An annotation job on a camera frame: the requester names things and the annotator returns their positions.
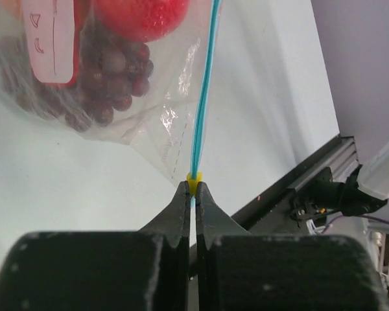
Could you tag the red fake apple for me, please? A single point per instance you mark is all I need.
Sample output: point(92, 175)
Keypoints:
point(141, 21)

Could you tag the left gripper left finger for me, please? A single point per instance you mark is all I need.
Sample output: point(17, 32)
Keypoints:
point(146, 269)

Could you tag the clear zip top bag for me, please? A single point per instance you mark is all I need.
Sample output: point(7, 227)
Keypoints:
point(167, 125)

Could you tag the dark fake grape bunch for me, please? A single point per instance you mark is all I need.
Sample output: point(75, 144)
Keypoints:
point(112, 72)

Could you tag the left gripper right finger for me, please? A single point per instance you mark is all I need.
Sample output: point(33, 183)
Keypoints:
point(241, 271)

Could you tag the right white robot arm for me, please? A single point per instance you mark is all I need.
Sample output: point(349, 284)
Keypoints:
point(339, 185)

